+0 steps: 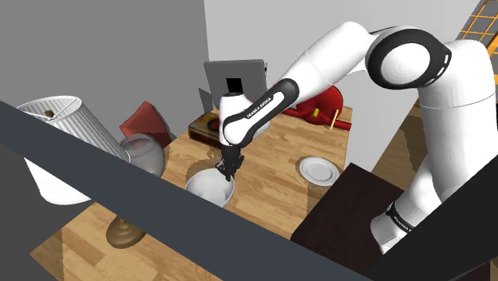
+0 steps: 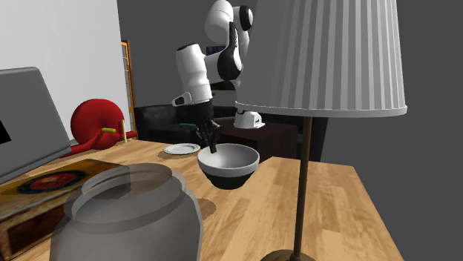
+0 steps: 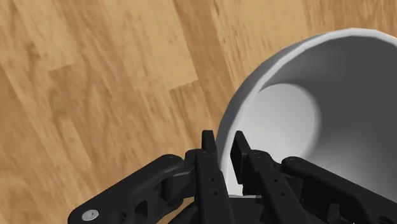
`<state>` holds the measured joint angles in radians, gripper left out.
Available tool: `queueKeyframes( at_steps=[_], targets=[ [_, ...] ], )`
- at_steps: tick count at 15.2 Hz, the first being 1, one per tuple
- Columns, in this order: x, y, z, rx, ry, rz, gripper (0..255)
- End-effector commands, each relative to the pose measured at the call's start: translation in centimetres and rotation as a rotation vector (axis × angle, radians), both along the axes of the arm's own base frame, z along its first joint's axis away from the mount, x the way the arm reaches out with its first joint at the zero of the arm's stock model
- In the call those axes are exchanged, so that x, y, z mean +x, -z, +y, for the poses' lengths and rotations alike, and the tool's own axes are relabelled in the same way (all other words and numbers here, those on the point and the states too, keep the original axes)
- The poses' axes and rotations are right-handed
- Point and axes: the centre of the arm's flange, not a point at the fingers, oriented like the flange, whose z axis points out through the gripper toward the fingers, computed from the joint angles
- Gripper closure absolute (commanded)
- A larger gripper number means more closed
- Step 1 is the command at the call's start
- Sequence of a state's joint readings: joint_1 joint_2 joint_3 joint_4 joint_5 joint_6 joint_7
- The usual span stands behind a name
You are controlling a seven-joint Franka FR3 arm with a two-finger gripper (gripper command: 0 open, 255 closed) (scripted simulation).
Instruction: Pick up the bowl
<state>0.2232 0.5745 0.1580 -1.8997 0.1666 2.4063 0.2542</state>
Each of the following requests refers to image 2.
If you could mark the black sofa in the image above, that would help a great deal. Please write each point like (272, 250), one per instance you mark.
(159, 121)

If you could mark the grey laptop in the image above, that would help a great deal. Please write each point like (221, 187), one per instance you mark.
(29, 119)

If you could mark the white bowl with black base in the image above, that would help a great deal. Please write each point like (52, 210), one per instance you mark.
(231, 170)

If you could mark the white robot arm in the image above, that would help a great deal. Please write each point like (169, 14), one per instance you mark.
(193, 76)

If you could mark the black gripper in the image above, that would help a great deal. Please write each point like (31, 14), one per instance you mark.
(202, 112)

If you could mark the wooden box with disc print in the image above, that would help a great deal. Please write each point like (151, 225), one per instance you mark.
(32, 213)

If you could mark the table lamp with white shade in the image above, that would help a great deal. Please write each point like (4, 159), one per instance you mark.
(322, 57)

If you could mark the grey translucent glass jar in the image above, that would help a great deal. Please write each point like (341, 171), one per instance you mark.
(126, 224)

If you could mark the orange wooden ladder shelf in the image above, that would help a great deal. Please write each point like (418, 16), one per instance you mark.
(128, 83)

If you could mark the small white plate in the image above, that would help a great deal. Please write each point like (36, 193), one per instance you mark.
(182, 148)

